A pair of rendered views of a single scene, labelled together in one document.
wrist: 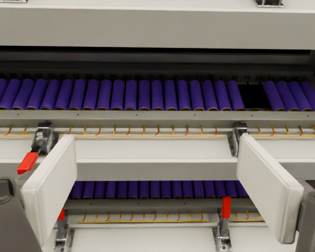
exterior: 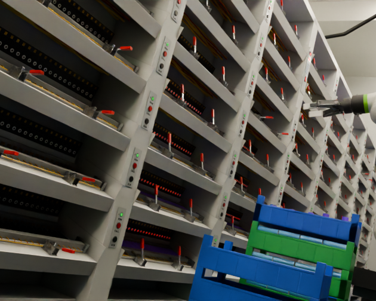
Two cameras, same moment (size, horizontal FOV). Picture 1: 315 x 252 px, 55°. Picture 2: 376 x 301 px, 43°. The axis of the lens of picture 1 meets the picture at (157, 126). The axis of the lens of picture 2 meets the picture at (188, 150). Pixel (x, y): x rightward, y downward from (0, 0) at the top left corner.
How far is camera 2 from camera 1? 2.47 m
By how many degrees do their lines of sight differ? 67
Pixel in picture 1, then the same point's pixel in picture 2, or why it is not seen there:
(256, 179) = (316, 113)
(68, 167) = (307, 106)
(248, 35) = (281, 107)
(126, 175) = (265, 134)
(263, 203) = (318, 114)
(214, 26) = (280, 103)
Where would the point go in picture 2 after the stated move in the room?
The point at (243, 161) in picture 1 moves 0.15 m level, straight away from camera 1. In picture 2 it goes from (311, 113) to (287, 114)
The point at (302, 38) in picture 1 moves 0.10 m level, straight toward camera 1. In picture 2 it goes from (284, 111) to (298, 110)
